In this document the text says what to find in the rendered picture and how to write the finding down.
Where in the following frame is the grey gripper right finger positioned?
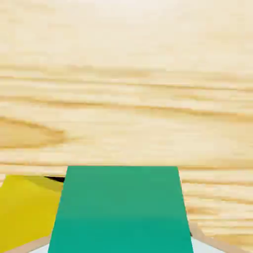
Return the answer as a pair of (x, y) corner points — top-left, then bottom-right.
(189, 220), (245, 253)

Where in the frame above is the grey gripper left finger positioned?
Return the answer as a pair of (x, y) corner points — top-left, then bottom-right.
(3, 234), (52, 253)

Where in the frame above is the small green cube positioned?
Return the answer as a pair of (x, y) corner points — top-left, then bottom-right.
(47, 165), (195, 253)

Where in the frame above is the small yellow cube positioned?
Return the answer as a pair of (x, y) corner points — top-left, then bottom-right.
(0, 174), (64, 253)

